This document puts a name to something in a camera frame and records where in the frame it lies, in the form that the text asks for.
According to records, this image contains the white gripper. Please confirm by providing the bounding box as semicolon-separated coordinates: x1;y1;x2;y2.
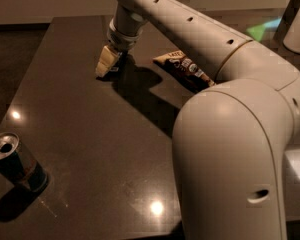
95;20;141;78

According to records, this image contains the blue rxbar blueberry bar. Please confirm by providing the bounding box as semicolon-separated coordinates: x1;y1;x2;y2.
109;66;120;72

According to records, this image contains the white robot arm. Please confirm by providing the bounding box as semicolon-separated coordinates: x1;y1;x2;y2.
96;0;300;240

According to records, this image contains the redbull can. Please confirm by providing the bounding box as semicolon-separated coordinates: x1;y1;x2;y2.
0;132;48;193

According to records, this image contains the brown yellow chip bag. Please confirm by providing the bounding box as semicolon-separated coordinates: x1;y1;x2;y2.
153;50;215;93

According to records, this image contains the dark box in background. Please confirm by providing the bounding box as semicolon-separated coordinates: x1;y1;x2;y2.
274;0;300;42

